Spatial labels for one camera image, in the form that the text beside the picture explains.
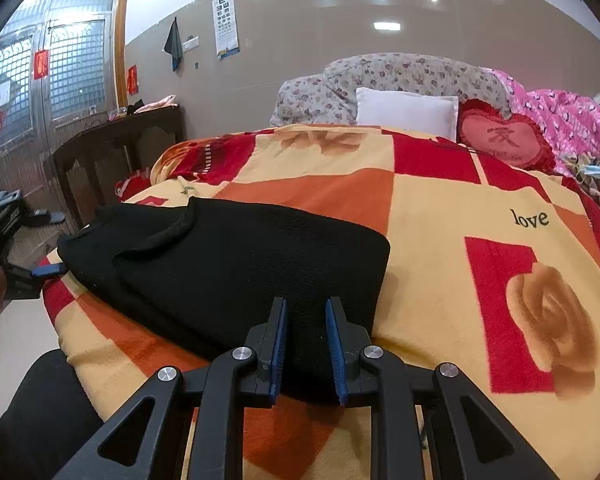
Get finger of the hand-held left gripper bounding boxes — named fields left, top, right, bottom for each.
left=4, top=260, right=66, bottom=302

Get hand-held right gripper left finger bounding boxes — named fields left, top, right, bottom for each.
left=52, top=296, right=288, bottom=480

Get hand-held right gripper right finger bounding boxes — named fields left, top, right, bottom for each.
left=325, top=296, right=561, bottom=480

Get black pants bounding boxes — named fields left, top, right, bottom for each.
left=56, top=196, right=392, bottom=403

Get pair of slippers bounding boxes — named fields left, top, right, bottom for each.
left=22, top=208, right=67, bottom=229

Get red shopping bag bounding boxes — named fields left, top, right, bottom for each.
left=114, top=170, right=156, bottom=202

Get person's leg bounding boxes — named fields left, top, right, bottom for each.
left=0, top=349, right=106, bottom=480

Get red yellow printed blanket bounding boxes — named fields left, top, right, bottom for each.
left=42, top=124, right=600, bottom=480

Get dark wooden table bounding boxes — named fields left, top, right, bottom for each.
left=52, top=105, right=187, bottom=235

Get metal lattice door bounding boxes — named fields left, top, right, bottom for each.
left=0, top=0, right=121, bottom=201

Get pink cloth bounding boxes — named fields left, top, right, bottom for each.
left=132, top=94, right=177, bottom=113

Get white pillow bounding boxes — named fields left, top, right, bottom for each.
left=355, top=87, right=460, bottom=142

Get dark hanging cloth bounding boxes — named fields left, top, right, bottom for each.
left=163, top=16, right=183, bottom=72

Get red heart pillow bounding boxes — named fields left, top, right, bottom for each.
left=456, top=99, right=558, bottom=173

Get floral quilt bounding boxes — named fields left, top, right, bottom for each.
left=269, top=52, right=511, bottom=128

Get cartoon printed cloth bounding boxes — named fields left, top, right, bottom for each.
left=560, top=152, right=600, bottom=216

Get pink printed blanket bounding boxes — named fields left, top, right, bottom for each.
left=480, top=67, right=600, bottom=171

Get wooden door frame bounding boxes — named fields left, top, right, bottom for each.
left=111, top=0, right=133, bottom=111

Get wall chart poster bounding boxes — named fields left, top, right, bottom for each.
left=211, top=0, right=241, bottom=61

